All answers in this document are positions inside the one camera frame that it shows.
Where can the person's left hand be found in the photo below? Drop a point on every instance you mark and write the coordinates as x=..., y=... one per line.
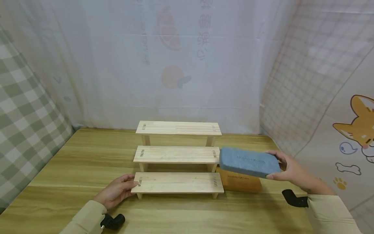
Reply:
x=112, y=192

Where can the person's right hand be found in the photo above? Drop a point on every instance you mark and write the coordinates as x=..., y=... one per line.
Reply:
x=298, y=175

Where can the person's left fingers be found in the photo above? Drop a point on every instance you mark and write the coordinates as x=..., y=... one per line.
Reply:
x=130, y=190

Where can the person's right index finger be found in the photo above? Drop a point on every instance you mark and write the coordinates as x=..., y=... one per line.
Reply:
x=277, y=155

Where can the person's left thumb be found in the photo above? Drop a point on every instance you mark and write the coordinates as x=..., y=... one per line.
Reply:
x=127, y=177

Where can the person's right thumb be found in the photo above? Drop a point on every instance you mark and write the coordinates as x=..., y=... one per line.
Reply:
x=277, y=176

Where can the blue rectangular box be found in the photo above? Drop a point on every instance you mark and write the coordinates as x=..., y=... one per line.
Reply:
x=247, y=161

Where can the three-tier wooden step shelf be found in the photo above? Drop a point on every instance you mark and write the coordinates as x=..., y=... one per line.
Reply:
x=177, y=183

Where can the person's right forearm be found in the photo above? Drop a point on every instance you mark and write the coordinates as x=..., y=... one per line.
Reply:
x=331, y=214

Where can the person's left forearm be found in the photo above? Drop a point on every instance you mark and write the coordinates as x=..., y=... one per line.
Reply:
x=86, y=218

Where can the black wrist band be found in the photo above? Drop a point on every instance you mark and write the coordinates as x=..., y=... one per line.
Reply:
x=112, y=222
x=295, y=199

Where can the orange rectangular box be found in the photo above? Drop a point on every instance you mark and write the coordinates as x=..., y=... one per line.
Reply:
x=239, y=183

